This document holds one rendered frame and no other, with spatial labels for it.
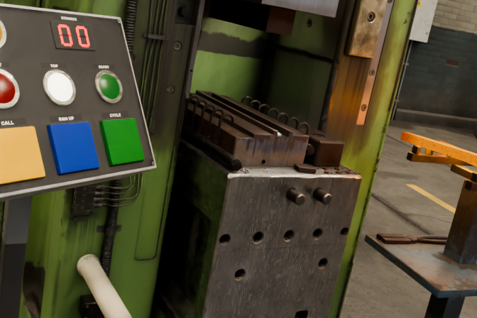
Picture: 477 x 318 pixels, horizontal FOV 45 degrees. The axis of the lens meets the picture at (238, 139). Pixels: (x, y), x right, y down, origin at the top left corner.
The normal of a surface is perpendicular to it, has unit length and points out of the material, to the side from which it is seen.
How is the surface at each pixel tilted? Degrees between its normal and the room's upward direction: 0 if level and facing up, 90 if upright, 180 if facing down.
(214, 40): 90
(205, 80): 90
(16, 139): 60
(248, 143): 90
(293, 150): 90
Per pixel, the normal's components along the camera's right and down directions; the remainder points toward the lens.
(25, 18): 0.78, -0.24
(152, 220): 0.48, 0.29
